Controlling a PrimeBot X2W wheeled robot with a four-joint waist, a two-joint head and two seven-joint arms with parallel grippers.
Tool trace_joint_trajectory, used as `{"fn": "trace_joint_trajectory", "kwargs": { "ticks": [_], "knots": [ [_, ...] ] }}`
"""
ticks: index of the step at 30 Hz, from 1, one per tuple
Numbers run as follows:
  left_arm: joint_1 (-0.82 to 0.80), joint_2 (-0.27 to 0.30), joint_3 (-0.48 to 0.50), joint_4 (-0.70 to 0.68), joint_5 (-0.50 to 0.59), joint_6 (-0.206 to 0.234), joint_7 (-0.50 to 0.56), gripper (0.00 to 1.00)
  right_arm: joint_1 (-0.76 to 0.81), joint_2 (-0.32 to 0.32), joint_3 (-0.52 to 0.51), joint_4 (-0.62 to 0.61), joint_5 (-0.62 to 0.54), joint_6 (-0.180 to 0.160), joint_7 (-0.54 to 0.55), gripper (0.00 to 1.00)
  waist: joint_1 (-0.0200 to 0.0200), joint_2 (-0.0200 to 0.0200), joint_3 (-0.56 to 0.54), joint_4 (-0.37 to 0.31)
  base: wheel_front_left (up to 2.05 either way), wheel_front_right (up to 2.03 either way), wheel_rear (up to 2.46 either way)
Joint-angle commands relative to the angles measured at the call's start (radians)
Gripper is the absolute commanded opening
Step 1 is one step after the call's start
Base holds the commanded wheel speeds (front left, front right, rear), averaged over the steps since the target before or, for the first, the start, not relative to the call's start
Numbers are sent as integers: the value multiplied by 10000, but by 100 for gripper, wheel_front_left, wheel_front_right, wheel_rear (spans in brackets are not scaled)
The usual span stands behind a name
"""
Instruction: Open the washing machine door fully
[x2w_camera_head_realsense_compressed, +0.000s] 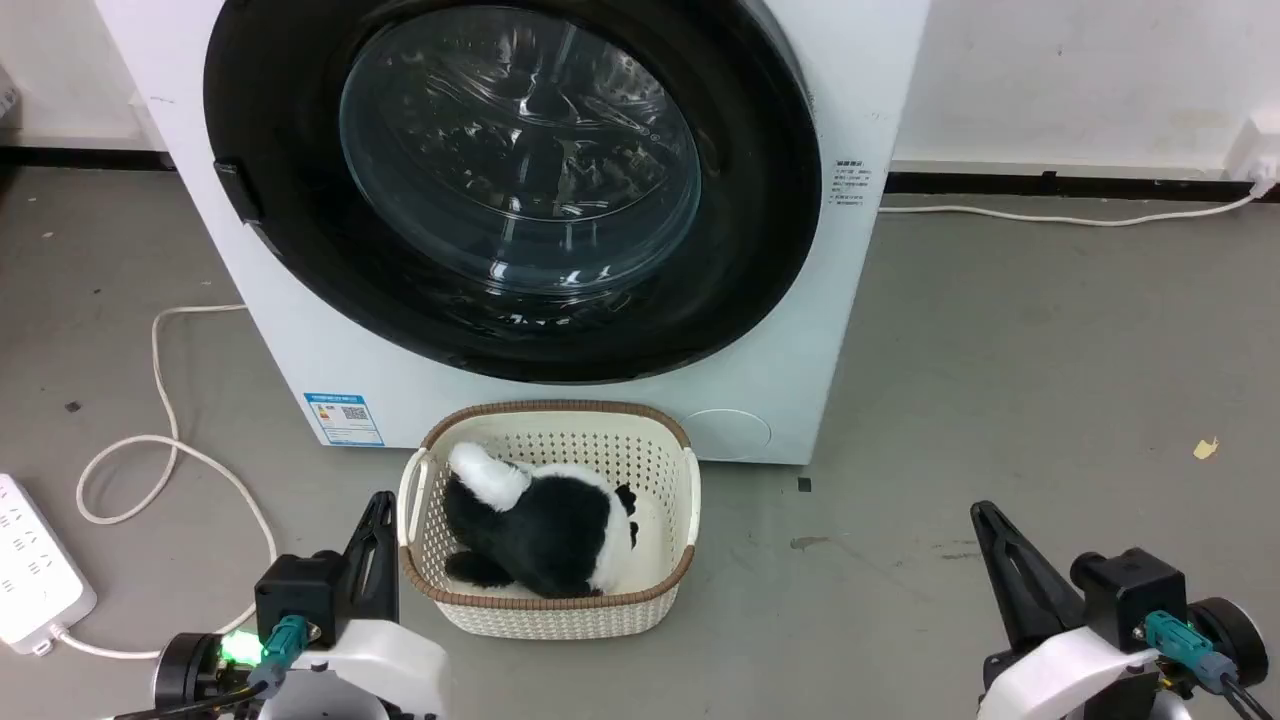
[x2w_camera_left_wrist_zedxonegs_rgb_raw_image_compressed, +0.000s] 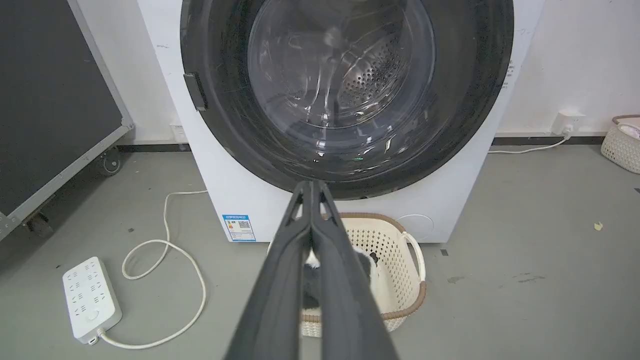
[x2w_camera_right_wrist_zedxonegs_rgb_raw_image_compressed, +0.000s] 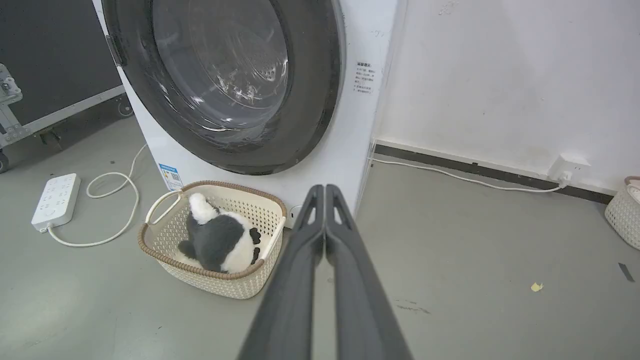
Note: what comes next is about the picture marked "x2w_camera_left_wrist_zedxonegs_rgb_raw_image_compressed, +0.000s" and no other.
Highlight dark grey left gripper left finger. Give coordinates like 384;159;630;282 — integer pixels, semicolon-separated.
223;180;313;360

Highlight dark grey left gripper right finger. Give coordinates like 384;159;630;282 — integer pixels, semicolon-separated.
310;180;400;360

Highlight white front-load washing machine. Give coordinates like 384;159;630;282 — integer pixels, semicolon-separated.
137;0;546;244

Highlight round black washing machine door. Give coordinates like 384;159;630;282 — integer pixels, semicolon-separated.
179;0;515;201

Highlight dark clothing in basket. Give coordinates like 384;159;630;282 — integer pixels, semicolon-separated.
302;250;379;309

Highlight cream woven laundry basket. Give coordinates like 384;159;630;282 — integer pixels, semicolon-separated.
267;212;427;338

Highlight white power strip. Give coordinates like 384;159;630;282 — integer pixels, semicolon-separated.
62;256;123;346

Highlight black wheeled flight case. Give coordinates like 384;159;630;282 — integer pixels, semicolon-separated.
0;0;135;243

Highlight small white perforated basket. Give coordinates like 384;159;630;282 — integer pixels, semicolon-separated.
600;114;640;175

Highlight white power strip cable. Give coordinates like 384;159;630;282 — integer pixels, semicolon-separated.
98;189;209;350

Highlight white wall plug adapter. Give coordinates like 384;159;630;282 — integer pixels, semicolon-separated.
551;110;587;137

